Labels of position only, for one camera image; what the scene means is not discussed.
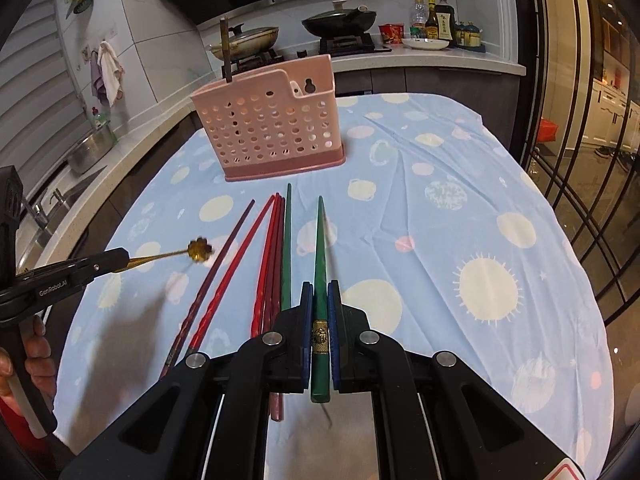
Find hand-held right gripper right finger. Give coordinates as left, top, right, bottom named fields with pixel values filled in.
left=327, top=280, right=586, bottom=480

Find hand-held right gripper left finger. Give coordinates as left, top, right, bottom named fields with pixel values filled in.
left=60, top=282, right=315, bottom=480

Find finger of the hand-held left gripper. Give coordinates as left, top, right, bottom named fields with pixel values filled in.
left=75, top=247, right=130, bottom=286

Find green chopstick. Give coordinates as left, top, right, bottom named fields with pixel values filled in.
left=310, top=196, right=332, bottom=405
left=280, top=183, right=294, bottom=313

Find dark red chopstick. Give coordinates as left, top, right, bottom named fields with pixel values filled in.
left=267, top=197, right=287, bottom=421

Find gold ornate chopstick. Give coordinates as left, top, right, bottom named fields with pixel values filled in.
left=112, top=239, right=214, bottom=274

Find dark purple chopstick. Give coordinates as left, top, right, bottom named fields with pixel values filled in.
left=159, top=200, right=256, bottom=381

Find pink perforated utensil holder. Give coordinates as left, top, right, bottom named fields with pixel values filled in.
left=191, top=55, right=347, bottom=183

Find person's left hand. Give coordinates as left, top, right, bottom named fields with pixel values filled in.
left=0, top=327, right=58, bottom=411

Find chrome faucet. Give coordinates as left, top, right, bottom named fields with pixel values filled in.
left=20, top=195, right=53, bottom=248

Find blue planet-print tablecloth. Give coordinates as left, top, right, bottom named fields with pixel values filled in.
left=52, top=91, right=618, bottom=480

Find grey window blinds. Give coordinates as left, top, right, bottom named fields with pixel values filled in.
left=0, top=0, right=101, bottom=196

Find purple hanging cloth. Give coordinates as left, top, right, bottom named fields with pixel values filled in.
left=90, top=50, right=108, bottom=106

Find white hanging towel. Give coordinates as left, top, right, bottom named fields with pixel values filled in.
left=97, top=41, right=124, bottom=107

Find dark brown chopstick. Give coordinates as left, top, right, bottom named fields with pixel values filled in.
left=220, top=16, right=234, bottom=84

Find beige pan with glass lid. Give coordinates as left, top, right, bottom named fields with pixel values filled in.
left=207, top=24, right=280, bottom=61

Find black gas stove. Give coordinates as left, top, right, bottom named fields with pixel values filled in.
left=225, top=32, right=393, bottom=68

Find white plate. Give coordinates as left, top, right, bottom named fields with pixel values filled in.
left=401, top=36, right=451, bottom=51

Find black wok with lid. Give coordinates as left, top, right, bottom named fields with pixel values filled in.
left=301, top=0, right=378, bottom=38

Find clear plastic bottle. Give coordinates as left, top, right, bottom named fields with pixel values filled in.
left=411, top=0, right=428, bottom=38

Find dark soy sauce bottle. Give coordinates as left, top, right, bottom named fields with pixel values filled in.
left=434, top=0, right=456, bottom=43

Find black framed glass door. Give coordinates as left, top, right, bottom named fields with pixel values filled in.
left=525, top=0, right=640, bottom=331

